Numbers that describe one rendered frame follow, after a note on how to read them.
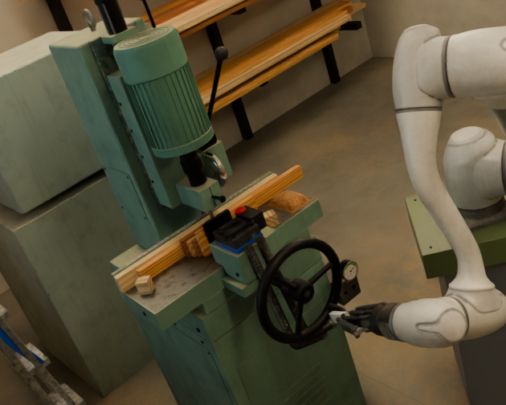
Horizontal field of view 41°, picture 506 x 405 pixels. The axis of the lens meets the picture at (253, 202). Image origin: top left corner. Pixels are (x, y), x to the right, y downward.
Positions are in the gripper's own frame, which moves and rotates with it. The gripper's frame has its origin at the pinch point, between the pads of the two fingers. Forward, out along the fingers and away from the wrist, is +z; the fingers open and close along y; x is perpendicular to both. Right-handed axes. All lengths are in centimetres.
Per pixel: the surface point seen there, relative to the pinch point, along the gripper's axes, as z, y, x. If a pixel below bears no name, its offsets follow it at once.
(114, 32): 21, 7, -94
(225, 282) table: 16.7, 16.7, -21.8
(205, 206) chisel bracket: 23.6, 7.8, -41.1
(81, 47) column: 28, 14, -95
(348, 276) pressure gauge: 19.3, -20.2, -0.2
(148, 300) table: 24, 35, -28
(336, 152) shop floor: 203, -172, 0
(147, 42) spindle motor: 5, 8, -86
